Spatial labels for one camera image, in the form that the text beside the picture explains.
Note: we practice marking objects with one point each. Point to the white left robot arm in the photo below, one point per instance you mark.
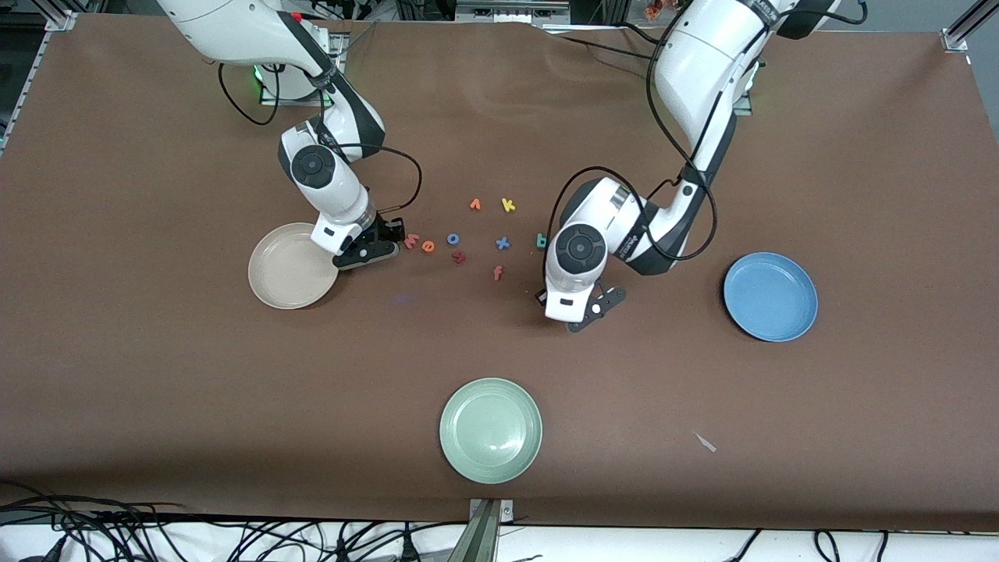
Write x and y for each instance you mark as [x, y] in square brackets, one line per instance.
[702, 62]

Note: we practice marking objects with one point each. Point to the blue plate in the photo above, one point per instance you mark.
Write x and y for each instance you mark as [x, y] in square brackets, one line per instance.
[770, 297]

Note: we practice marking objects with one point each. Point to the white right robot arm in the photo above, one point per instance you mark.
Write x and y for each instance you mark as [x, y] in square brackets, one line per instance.
[234, 31]

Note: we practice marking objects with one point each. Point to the aluminium frame post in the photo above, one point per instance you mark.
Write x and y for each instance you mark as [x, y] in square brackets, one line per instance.
[61, 19]
[956, 37]

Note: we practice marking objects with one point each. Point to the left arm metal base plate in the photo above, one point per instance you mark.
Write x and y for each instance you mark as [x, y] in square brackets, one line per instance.
[745, 108]

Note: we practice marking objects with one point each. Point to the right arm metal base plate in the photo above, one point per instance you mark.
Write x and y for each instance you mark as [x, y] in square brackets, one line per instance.
[300, 102]

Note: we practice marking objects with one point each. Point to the orange dried plant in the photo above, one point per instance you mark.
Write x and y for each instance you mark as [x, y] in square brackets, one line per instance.
[654, 9]

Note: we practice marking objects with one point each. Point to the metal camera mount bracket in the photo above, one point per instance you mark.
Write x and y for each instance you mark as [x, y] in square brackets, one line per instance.
[484, 538]

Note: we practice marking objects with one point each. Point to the beige brown plate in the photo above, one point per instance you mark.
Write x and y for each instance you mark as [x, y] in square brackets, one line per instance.
[285, 273]

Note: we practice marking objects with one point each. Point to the silver aluminium frame rail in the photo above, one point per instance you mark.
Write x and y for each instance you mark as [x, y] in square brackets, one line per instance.
[511, 11]

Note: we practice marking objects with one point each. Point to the green plate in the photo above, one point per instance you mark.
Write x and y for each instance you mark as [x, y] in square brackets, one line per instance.
[490, 431]

